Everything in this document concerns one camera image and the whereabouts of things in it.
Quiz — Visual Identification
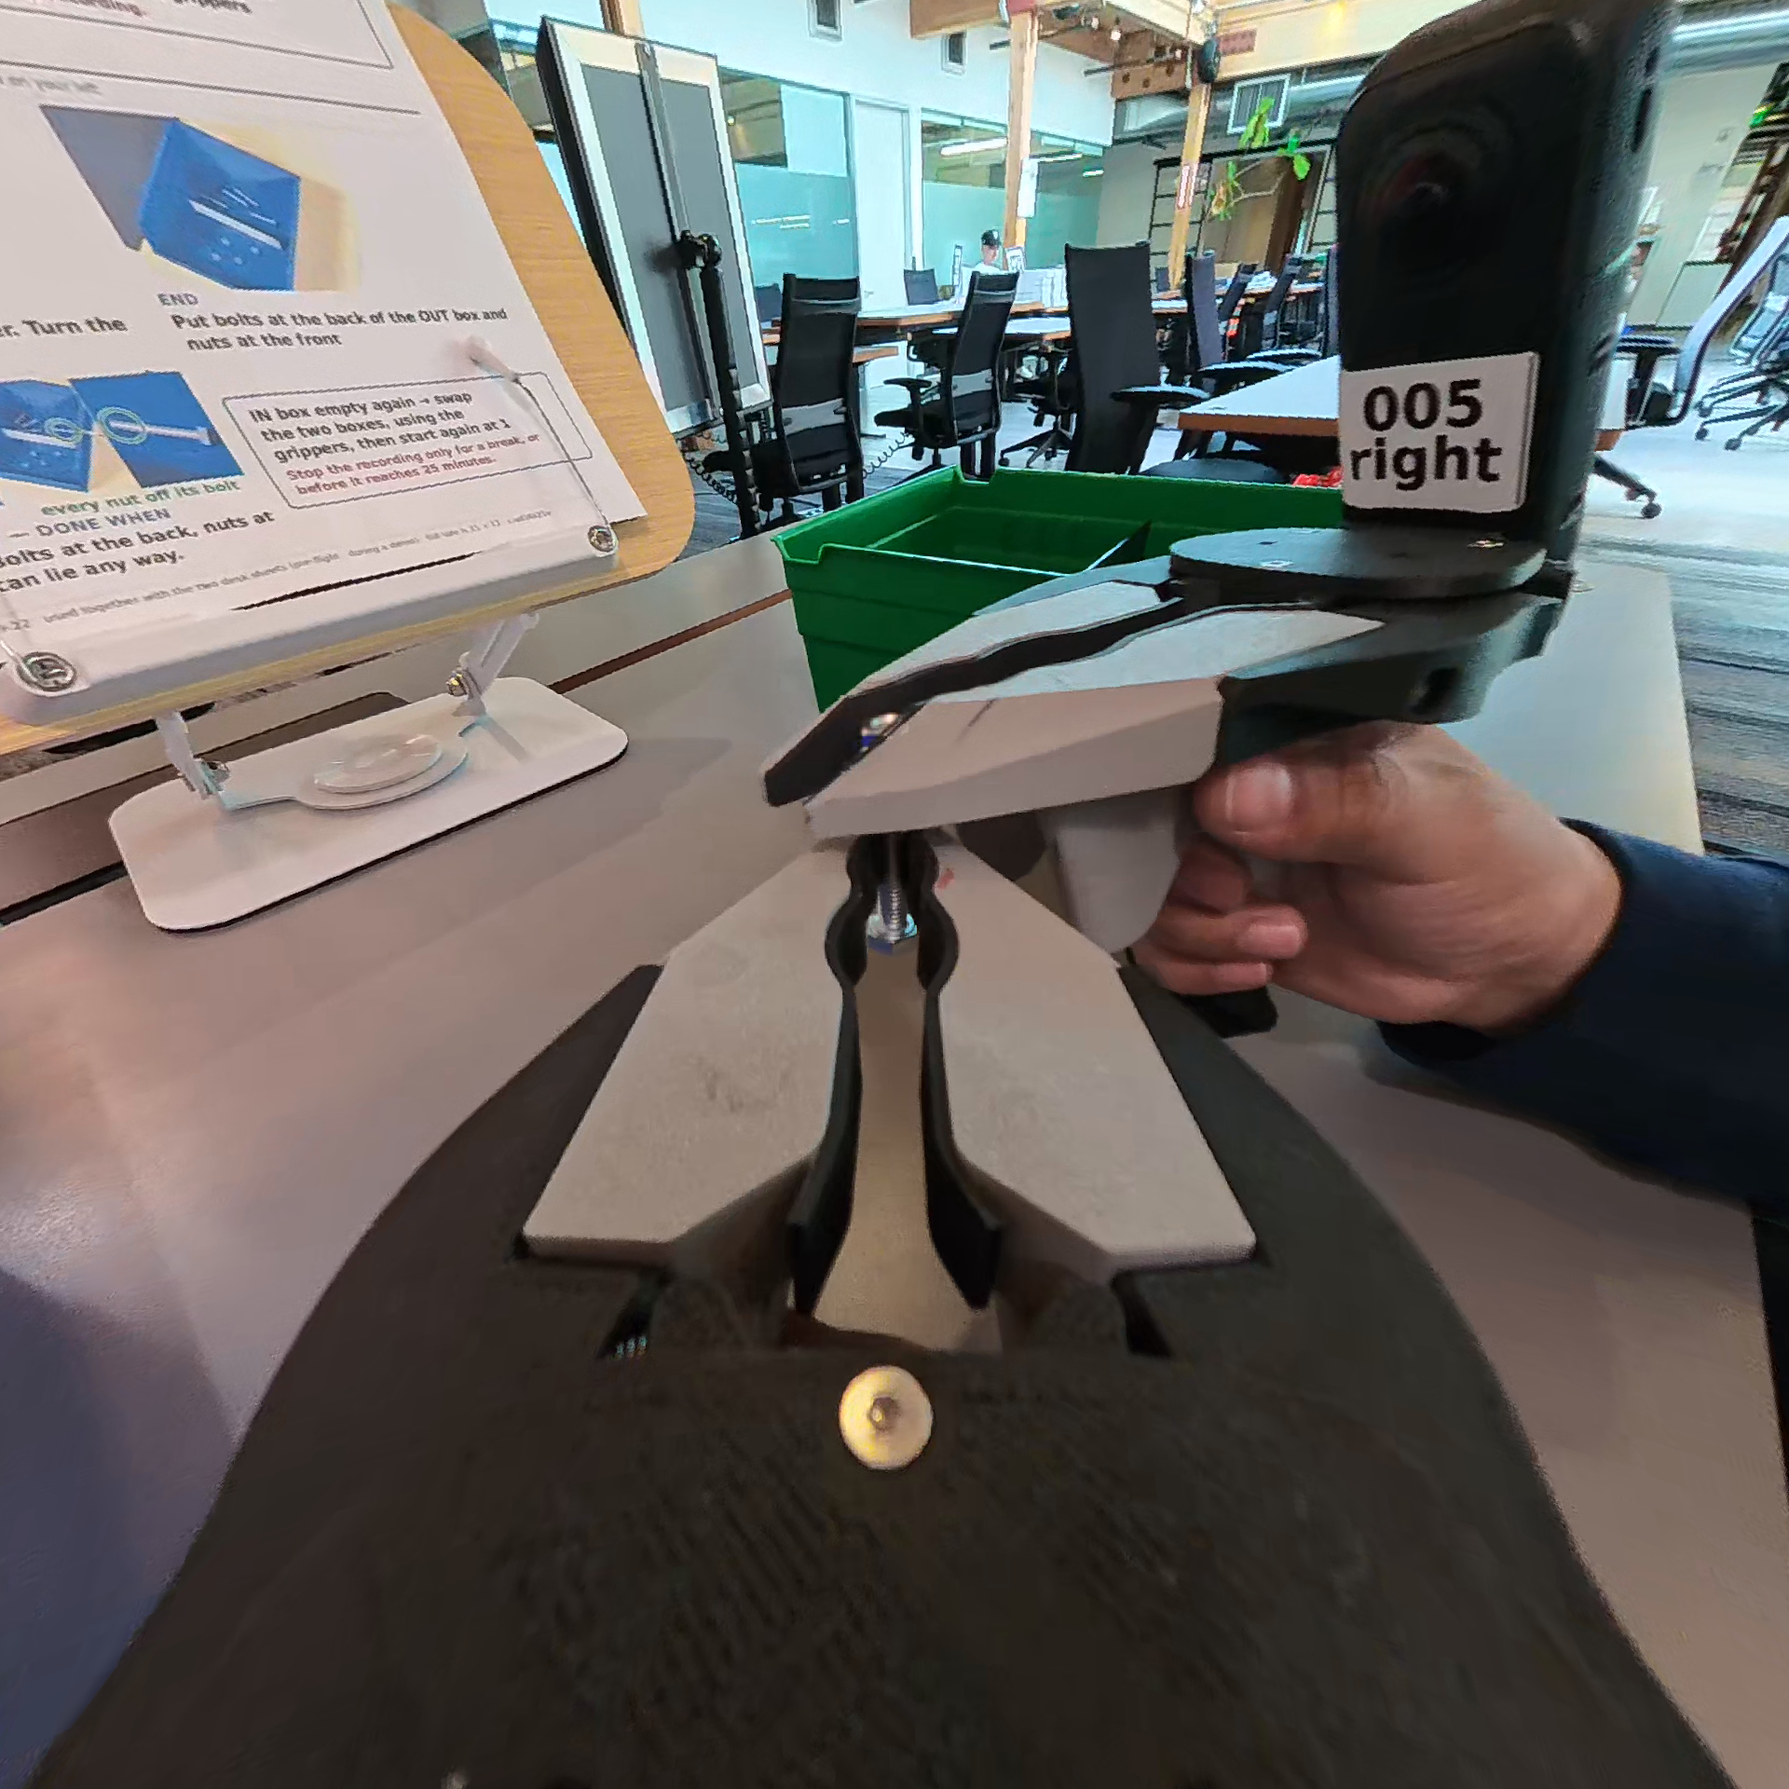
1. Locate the wooden board document stand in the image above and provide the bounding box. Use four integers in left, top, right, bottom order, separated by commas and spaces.
0, 0, 698, 934

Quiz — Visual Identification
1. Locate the black tripod stand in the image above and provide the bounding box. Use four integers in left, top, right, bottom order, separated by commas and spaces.
677, 230, 776, 539

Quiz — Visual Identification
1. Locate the silver metal bolt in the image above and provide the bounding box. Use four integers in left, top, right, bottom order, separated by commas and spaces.
857, 709, 924, 958

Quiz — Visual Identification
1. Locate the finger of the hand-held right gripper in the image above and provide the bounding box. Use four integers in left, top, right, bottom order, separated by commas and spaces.
810, 601, 1386, 841
763, 574, 1190, 808

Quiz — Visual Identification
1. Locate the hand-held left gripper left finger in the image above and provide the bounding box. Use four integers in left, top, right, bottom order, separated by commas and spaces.
520, 847, 898, 1315

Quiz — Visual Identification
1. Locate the printed instruction sheet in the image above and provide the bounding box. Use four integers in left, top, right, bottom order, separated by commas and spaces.
0, 0, 649, 644

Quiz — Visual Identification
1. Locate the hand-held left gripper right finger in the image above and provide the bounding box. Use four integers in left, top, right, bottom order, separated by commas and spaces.
900, 847, 1256, 1309

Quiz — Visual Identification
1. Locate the group of black office chairs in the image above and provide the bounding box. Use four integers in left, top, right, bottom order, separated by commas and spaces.
701, 236, 1345, 507

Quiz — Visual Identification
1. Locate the wooden top office desk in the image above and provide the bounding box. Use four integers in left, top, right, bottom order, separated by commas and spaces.
1178, 357, 1349, 440

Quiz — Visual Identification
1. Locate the person's right hand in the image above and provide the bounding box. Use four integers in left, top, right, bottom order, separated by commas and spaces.
1128, 727, 1624, 1038

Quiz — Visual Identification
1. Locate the white mesh office chair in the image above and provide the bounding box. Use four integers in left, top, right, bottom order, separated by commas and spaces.
1594, 223, 1789, 522

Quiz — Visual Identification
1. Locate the green plastic bin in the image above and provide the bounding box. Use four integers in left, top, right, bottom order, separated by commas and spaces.
772, 465, 1351, 709

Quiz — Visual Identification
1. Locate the green hanging plant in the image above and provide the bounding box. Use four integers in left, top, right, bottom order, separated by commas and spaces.
1206, 95, 1318, 225

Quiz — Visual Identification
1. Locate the grey panel on stand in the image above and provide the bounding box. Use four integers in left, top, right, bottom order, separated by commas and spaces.
538, 18, 772, 451

